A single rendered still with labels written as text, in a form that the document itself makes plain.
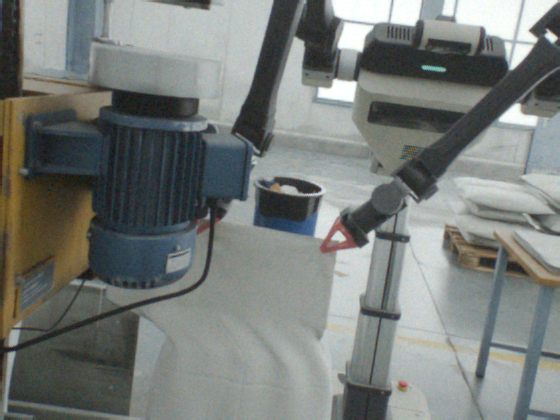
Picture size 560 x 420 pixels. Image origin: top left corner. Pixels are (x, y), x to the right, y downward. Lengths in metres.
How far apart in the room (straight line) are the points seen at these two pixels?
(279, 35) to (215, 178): 0.33
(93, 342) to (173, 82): 1.14
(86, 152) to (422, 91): 0.92
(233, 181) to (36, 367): 1.16
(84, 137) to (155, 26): 8.85
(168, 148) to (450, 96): 0.89
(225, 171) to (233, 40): 8.50
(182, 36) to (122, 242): 8.75
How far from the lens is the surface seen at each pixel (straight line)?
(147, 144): 0.76
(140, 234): 0.79
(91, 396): 1.82
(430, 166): 1.08
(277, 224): 3.33
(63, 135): 0.79
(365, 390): 1.91
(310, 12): 1.24
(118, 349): 1.72
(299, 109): 9.14
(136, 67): 0.72
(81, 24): 9.81
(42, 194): 0.85
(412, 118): 1.48
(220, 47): 9.31
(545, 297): 2.38
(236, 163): 0.80
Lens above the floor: 1.43
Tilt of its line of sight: 10 degrees down
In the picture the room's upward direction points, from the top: 8 degrees clockwise
